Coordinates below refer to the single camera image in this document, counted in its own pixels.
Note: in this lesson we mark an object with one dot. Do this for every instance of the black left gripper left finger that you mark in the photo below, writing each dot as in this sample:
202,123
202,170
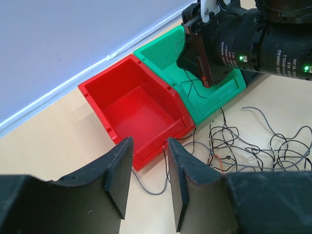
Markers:
90,200

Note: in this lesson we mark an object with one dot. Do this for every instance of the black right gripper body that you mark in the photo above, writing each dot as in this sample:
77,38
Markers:
231,39

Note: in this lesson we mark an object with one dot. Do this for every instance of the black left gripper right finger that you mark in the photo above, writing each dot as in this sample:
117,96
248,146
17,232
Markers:
208,202

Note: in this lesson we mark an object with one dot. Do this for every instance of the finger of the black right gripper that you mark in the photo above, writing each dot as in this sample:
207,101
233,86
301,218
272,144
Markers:
192,58

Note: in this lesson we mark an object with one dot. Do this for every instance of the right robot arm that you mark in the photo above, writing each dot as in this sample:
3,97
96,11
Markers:
273,38

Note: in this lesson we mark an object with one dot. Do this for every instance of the green plastic bin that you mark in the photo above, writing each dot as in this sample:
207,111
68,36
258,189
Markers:
160,56

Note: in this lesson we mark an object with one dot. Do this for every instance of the black plastic bin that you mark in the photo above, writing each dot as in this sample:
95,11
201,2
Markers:
250,77

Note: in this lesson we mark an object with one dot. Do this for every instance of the red plastic bin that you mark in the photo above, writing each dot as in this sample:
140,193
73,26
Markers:
130,100

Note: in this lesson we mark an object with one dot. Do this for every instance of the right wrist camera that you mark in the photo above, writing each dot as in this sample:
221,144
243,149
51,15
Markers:
207,7

